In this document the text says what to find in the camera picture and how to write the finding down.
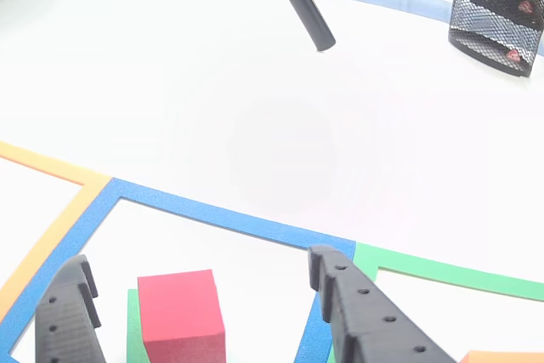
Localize green cube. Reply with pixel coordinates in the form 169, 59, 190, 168
126, 288, 152, 363

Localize small red cube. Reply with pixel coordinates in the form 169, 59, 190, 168
137, 269, 225, 363

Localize orange cube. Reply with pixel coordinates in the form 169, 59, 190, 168
458, 349, 544, 363

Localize black mesh bin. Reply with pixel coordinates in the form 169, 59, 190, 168
448, 0, 544, 78

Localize grey rod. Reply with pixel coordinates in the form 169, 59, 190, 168
260, 0, 337, 53

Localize orange square frame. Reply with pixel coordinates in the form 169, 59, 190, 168
0, 140, 114, 324

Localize blue square frame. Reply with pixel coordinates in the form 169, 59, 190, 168
0, 177, 357, 363

